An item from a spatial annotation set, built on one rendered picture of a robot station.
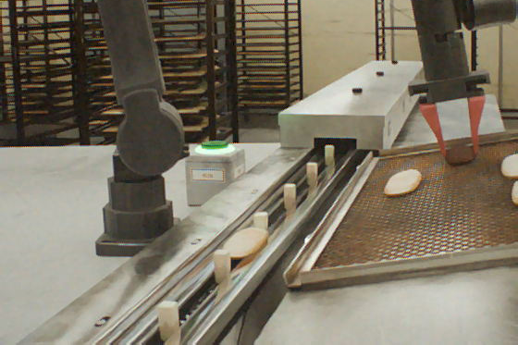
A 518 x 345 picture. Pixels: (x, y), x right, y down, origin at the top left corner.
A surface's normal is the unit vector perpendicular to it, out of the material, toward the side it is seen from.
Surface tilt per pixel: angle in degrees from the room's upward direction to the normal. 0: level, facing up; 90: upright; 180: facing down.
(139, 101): 90
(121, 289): 0
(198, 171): 90
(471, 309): 10
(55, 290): 0
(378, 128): 90
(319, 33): 90
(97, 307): 0
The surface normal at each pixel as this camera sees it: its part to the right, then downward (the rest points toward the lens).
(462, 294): -0.19, -0.97
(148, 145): 0.11, 0.19
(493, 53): -0.26, 0.19
